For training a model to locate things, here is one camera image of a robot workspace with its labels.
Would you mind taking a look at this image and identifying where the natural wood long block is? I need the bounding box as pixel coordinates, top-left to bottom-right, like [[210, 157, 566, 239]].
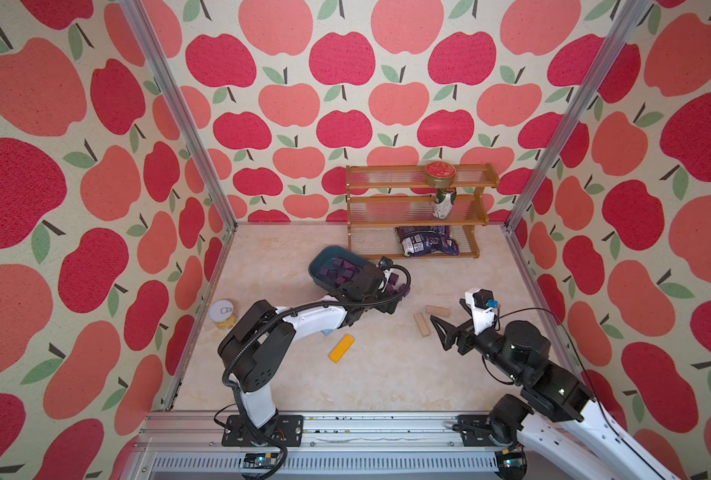
[[413, 313, 431, 337]]

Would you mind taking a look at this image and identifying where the purple snack bag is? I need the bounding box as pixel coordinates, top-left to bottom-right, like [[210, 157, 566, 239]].
[[395, 226, 459, 257]]

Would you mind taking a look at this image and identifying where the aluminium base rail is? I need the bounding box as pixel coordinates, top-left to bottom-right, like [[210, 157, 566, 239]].
[[120, 410, 633, 480]]

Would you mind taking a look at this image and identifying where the yellow tin can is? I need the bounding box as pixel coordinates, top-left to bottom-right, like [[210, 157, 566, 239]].
[[209, 299, 238, 330]]

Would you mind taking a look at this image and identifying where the natural wood flat block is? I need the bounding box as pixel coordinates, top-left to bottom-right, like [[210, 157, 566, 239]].
[[425, 305, 451, 318]]

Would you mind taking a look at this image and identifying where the yellow long block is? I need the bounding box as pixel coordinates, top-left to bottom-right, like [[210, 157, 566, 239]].
[[329, 334, 355, 363]]

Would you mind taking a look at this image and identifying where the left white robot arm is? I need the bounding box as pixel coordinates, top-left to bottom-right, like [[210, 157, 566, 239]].
[[218, 246, 411, 446]]

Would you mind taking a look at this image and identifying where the aluminium frame post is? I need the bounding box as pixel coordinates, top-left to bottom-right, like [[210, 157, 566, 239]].
[[503, 0, 653, 232], [120, 0, 238, 235]]

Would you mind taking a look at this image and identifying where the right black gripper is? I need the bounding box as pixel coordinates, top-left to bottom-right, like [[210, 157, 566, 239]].
[[431, 298, 521, 386]]

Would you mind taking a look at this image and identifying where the teal plastic storage bin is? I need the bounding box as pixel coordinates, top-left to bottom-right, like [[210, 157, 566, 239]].
[[309, 245, 385, 302]]

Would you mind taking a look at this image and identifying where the right aluminium frame post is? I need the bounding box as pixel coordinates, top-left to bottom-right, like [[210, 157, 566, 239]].
[[503, 0, 653, 232]]

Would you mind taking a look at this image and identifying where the wooden three-tier shelf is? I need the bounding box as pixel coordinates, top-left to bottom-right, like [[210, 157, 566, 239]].
[[346, 164, 499, 260]]

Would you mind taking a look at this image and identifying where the red round tin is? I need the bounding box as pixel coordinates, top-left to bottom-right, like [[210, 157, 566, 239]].
[[423, 161, 457, 189]]

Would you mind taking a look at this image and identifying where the left aluminium frame post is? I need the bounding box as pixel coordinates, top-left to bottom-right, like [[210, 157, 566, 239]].
[[120, 0, 238, 235]]

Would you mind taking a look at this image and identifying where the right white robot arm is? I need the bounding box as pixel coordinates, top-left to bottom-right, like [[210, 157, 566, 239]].
[[431, 293, 675, 479]]

